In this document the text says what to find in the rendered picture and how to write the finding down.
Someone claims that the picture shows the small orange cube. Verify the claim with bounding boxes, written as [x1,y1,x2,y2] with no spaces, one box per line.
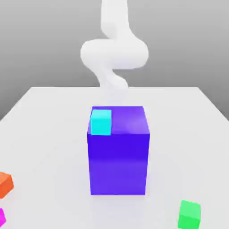
[0,171,15,199]

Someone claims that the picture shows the small magenta cube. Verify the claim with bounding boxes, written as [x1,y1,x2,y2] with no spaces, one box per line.
[0,208,7,229]

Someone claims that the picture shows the large purple box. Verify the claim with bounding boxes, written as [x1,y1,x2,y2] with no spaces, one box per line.
[87,106,150,196]

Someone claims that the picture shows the small cyan cube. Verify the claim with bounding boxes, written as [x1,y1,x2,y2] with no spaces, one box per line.
[90,109,112,136]

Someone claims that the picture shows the small green cube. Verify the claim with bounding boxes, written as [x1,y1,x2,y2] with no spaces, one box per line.
[177,200,202,229]

